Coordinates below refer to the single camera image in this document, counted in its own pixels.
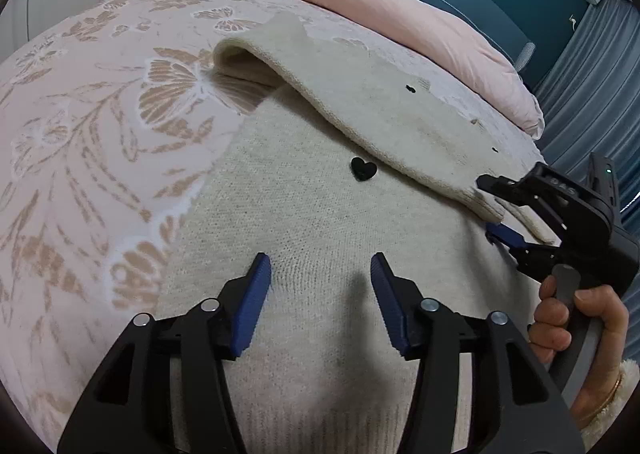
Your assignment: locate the beige knit heart sweater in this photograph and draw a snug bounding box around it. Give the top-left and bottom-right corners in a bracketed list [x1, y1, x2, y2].
[160, 12, 554, 453]

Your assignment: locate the person's right hand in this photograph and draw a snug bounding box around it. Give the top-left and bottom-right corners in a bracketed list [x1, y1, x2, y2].
[528, 275, 629, 428]

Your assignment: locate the blue grey curtain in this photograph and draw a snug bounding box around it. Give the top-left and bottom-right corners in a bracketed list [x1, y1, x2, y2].
[536, 0, 639, 226]

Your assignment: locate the pink folded duvet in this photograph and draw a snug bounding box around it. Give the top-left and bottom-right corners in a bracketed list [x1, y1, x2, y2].
[304, 0, 544, 140]

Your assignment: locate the pink floral bed sheet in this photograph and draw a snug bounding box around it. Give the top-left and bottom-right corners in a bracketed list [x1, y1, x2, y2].
[1, 0, 540, 448]

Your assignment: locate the gold bracelet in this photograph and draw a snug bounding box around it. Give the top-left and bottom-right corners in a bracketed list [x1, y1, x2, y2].
[574, 370, 625, 427]

